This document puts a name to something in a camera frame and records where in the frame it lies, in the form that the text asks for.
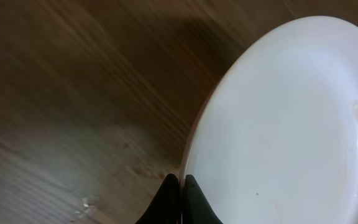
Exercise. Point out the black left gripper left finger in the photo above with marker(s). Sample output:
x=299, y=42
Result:
x=165, y=206

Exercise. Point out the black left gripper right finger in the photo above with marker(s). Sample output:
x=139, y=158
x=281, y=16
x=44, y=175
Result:
x=195, y=208

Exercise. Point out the large white plate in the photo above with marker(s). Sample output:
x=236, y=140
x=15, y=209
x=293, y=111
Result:
x=277, y=141

